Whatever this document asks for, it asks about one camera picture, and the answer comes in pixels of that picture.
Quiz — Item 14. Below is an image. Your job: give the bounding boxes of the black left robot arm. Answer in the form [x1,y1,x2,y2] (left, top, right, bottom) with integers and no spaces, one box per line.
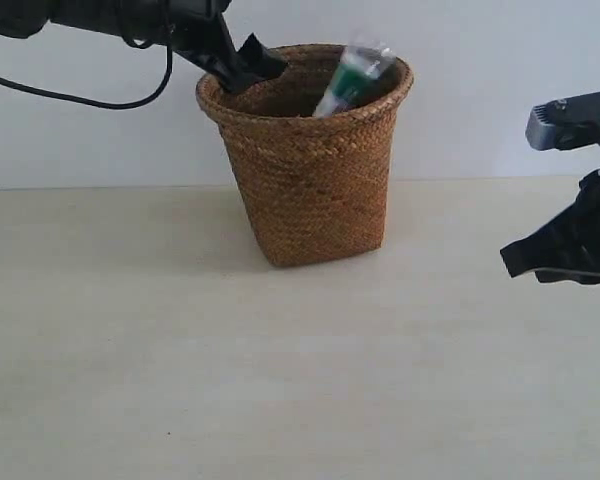
[0,0,287,93]

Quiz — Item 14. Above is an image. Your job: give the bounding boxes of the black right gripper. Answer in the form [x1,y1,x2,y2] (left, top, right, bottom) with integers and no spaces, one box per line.
[500,169,600,285]

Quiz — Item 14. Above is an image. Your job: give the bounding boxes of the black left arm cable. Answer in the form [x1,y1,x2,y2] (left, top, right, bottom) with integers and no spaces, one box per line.
[0,0,221,110]

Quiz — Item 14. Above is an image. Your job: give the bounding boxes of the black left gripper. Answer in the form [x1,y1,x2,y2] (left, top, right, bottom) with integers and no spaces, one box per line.
[167,0,288,94]

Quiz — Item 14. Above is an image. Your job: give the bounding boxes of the brown woven wicker basket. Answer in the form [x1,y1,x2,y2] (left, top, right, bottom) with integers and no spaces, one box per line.
[195,44,414,267]

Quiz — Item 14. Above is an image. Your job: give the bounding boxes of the clear plastic bottle green label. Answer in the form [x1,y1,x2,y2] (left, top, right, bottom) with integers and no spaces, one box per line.
[313,43,396,118]

